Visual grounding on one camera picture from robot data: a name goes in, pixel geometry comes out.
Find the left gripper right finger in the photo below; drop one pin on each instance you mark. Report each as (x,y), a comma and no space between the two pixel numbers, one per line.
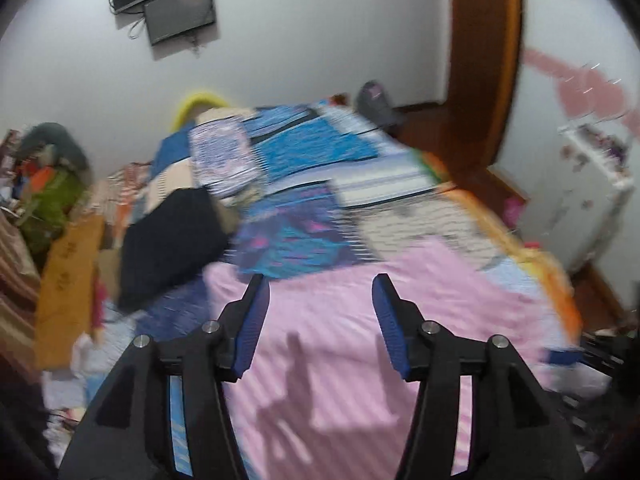
(517,432)

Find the dark green neck pillow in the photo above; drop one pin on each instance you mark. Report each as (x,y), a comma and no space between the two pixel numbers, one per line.
(52,134)

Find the black folded garment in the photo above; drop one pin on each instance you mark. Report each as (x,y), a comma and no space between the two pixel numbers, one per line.
(169,246)

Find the brown wooden door frame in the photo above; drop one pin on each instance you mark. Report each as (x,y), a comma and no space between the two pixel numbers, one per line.
(464,133)

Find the small wall monitor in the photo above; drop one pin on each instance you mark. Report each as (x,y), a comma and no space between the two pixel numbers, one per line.
(166,19)

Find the yellow curved headboard bar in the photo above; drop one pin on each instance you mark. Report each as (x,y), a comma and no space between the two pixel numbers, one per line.
(193,104)

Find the wooden lap desk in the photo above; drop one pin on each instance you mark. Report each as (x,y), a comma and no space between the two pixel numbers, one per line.
(65,303)

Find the patchwork bed quilt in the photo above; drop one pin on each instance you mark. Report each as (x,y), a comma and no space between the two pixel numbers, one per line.
(316,181)

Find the grey bag on floor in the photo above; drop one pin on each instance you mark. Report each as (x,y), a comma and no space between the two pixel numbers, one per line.
(373,104)

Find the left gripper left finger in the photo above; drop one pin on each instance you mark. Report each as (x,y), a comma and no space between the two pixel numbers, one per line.
(126,431)

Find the white plastic drawer cabinet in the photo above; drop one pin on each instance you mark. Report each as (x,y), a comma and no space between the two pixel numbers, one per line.
(586,188)

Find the striped maroon curtain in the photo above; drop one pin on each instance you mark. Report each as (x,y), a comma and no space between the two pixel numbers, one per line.
(20,284)

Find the pink striped fleece pants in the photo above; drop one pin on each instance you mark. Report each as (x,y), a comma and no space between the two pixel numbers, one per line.
(321,399)

